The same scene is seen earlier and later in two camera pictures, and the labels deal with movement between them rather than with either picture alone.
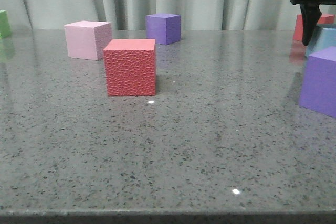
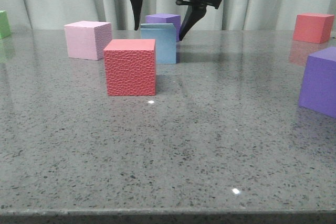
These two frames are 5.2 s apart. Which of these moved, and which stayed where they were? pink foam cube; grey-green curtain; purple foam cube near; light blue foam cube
Moved: light blue foam cube
Stayed: grey-green curtain; pink foam cube; purple foam cube near
